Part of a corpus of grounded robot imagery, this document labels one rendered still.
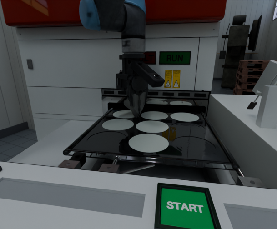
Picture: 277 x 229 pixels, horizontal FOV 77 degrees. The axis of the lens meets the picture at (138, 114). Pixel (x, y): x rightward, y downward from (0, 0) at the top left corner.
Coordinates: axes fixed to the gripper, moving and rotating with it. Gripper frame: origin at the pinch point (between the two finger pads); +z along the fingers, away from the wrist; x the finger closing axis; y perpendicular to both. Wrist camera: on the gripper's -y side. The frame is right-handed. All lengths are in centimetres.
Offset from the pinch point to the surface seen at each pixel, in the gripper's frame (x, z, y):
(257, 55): -936, -29, 156
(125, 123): 6.9, 1.3, -1.0
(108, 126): 12.0, 1.3, 0.9
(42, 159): 29.2, 9.3, 10.4
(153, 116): -5.1, 1.3, -2.9
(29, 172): 37.5, -4.6, -17.0
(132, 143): 14.8, 1.4, -12.3
